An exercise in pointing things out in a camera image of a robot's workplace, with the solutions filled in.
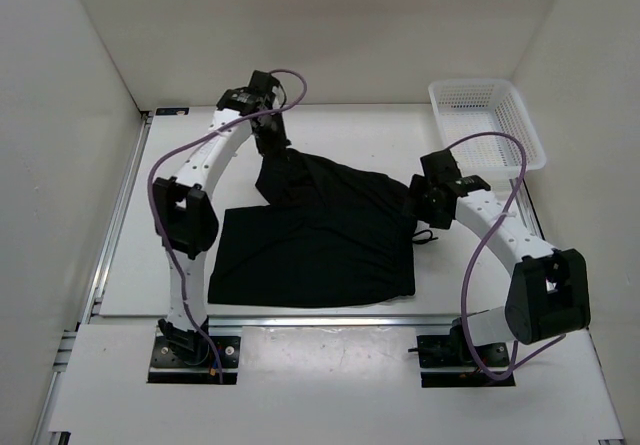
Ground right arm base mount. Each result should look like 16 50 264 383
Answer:
407 318 516 389

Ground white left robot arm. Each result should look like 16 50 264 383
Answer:
147 70 289 365

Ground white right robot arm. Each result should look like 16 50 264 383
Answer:
405 150 591 365

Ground aluminium left rail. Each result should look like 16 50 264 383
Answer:
76 111 153 329

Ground white plastic basket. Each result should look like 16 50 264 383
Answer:
428 79 547 180

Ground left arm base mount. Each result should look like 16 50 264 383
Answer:
147 319 241 385

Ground aluminium front rail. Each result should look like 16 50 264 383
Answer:
75 314 457 330

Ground black shorts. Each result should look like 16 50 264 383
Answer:
207 148 420 309

